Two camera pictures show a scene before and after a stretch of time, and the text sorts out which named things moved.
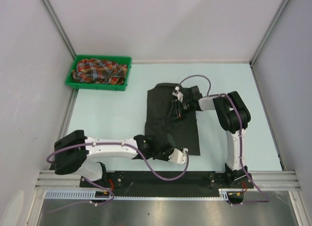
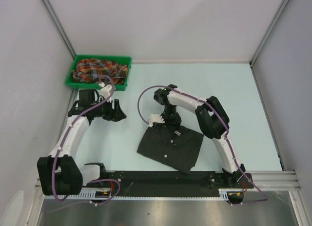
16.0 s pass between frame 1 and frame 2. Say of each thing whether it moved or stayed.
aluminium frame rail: stayed
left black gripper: moved
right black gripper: moved
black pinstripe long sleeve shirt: moved
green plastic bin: stayed
